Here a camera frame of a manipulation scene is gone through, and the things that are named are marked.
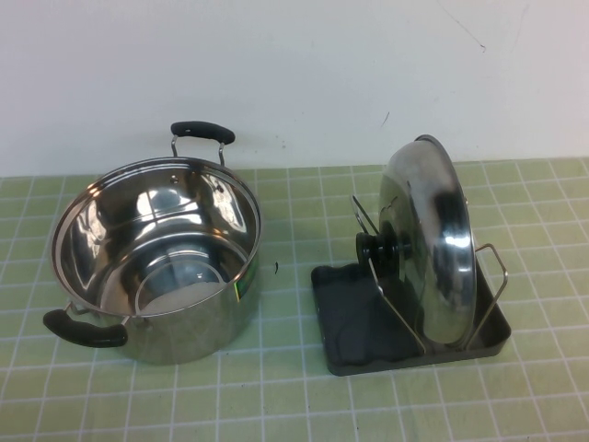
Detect stainless steel pot lid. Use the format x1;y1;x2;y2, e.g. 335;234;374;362
354;134;478;347

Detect stainless steel pot, black handles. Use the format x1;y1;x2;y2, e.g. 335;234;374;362
42;120;262;367

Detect green checked tablecloth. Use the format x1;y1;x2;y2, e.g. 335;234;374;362
0;157;589;442

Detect black tray wire lid rack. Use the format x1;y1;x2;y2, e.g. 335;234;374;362
310;195;512;377

